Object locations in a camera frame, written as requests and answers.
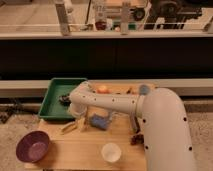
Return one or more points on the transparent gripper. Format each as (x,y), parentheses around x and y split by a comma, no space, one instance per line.
(83,123)

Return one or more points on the yellow banana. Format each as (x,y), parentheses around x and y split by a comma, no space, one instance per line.
(69,127)

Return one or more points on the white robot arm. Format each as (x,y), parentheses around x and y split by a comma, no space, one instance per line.
(167,140)

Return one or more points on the white paper cup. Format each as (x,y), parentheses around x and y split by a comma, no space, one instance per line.
(111,152)

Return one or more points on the blue sponge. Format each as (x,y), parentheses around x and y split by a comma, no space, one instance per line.
(99,122)

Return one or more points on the wooden board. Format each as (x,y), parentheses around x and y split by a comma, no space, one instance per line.
(80,149)

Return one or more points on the green plastic tray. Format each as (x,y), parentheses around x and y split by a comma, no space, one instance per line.
(51,108)

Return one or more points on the orange fruit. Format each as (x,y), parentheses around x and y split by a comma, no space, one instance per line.
(103,89)

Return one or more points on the black brush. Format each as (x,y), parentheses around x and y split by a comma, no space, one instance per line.
(135,124)

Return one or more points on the purple bowl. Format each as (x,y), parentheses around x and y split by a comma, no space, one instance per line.
(33,147)

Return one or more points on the bunch of dark grapes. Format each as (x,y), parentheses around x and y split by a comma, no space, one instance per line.
(137,139)

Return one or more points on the black handled can opener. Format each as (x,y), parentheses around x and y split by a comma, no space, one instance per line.
(64,99)

